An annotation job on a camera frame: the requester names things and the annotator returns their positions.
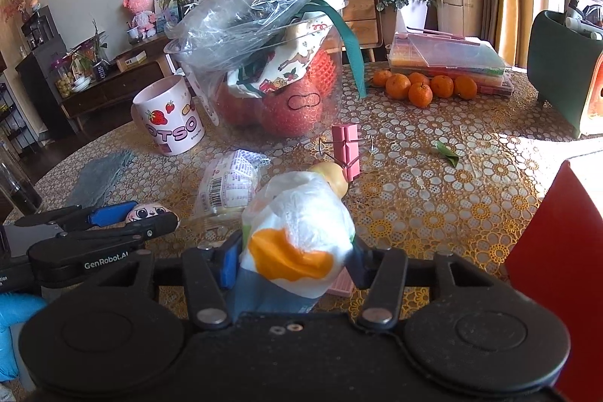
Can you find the clear plastic bucket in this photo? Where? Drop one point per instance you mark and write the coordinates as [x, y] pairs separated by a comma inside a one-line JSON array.
[[325, 100]]

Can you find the green and orange storage box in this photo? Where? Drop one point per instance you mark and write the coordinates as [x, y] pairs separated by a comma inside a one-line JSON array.
[[560, 72]]

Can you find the red mesh net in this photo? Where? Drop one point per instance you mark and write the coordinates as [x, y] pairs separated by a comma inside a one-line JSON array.
[[292, 110]]

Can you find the wooden drawer cabinet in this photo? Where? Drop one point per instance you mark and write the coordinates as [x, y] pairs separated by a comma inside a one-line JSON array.
[[365, 20]]

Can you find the jar of yellow contents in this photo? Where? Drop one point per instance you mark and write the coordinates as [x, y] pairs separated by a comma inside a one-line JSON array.
[[64, 79]]

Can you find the pink strawberry print mug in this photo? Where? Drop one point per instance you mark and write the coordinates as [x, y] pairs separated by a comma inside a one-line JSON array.
[[169, 119]]

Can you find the pink ridged block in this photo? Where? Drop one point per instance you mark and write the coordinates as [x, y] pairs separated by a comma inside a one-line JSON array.
[[340, 283]]

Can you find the clear plastic bag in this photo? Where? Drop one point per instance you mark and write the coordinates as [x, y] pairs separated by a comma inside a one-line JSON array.
[[249, 6]]

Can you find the pink plush toy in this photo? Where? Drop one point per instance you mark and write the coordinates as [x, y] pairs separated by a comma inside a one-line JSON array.
[[141, 13]]

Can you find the black cabinet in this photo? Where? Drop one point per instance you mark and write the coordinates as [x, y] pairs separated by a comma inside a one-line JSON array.
[[42, 72]]

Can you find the small potted plant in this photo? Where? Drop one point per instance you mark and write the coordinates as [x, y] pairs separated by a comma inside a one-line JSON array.
[[94, 53]]

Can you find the green leaf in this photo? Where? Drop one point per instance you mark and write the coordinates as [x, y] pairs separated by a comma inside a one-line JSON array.
[[446, 153]]

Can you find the dark wooden tv cabinet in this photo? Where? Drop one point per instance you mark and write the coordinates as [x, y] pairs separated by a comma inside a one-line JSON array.
[[103, 100]]

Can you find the printed cloth pouch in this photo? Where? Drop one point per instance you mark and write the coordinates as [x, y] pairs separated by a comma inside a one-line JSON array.
[[287, 58]]

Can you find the stack of plastic containers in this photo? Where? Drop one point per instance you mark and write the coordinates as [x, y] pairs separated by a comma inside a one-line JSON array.
[[447, 58]]

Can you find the small cardboard box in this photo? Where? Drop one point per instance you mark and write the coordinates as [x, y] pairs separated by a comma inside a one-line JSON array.
[[131, 61]]

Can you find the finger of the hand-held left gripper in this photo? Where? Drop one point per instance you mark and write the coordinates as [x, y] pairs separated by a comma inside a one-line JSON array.
[[150, 227], [110, 214]]

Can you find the floral patterned desktop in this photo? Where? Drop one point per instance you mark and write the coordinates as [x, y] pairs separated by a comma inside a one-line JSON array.
[[424, 204]]

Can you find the group of oranges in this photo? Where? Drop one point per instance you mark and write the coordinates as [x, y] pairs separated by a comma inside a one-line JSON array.
[[420, 87]]

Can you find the person's left forearm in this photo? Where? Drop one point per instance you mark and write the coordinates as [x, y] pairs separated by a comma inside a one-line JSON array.
[[16, 336]]

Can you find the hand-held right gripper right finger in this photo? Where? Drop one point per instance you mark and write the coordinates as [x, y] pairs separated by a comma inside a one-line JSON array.
[[360, 265]]

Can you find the red cardboard box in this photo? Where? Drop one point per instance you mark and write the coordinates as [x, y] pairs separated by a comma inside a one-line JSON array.
[[560, 251]]

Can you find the pink binder clip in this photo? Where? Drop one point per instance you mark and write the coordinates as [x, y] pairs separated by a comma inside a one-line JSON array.
[[344, 143], [351, 170]]

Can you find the grey cloth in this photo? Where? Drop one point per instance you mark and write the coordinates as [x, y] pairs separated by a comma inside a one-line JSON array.
[[101, 178]]

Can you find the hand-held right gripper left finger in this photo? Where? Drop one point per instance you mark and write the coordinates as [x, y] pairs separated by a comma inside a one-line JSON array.
[[226, 263]]

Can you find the barcode plastic packet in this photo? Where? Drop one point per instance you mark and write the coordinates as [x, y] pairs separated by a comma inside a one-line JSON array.
[[231, 190]]

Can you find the clear glass bottle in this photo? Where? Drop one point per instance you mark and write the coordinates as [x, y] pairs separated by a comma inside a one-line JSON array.
[[16, 190]]

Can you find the white plastic bag bundle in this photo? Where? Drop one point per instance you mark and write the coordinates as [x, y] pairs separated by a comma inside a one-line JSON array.
[[297, 232]]

